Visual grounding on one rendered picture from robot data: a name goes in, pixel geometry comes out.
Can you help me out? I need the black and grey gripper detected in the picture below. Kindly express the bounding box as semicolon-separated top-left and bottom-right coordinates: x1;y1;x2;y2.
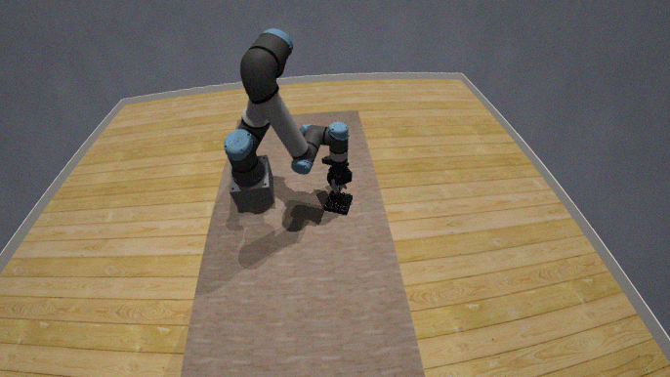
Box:
327;158;352;193

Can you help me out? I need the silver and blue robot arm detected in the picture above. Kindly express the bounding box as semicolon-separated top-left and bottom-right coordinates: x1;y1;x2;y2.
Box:
224;28;349;188

